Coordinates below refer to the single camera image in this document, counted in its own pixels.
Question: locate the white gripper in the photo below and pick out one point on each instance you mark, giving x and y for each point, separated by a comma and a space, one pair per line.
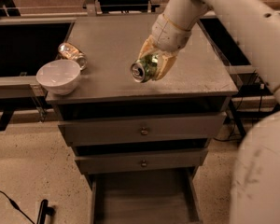
168, 35

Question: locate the green soda can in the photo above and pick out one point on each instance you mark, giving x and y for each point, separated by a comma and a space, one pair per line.
145, 68

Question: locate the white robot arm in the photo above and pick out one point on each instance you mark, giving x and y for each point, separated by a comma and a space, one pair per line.
255, 27

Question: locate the top grey drawer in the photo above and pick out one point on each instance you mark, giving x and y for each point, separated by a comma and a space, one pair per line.
94, 132

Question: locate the grey drawer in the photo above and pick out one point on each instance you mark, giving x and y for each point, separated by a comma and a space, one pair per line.
147, 197
94, 132
141, 161

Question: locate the gold brown soda can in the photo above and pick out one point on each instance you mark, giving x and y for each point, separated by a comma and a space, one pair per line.
70, 52

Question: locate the grey drawer cabinet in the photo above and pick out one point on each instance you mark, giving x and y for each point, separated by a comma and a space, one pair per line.
198, 83

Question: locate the middle grey drawer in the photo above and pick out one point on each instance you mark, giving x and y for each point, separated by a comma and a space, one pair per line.
141, 161

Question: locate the bottom grey drawer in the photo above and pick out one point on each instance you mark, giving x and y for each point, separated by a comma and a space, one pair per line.
147, 197

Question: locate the white bowl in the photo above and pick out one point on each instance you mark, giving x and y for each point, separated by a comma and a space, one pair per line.
60, 77

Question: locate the black handle object on floor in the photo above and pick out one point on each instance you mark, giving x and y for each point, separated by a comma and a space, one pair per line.
44, 210

